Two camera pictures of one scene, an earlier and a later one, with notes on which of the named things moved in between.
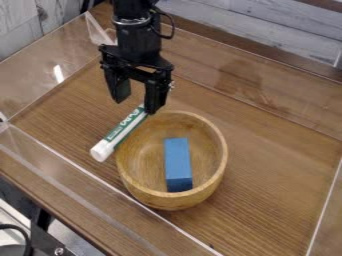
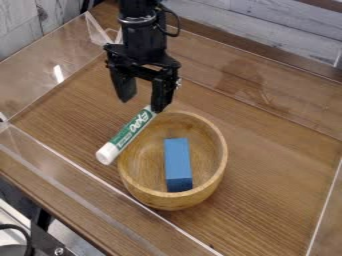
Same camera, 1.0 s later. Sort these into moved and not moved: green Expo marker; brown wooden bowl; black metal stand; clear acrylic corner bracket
Moved: green Expo marker
Not moved: brown wooden bowl; clear acrylic corner bracket; black metal stand
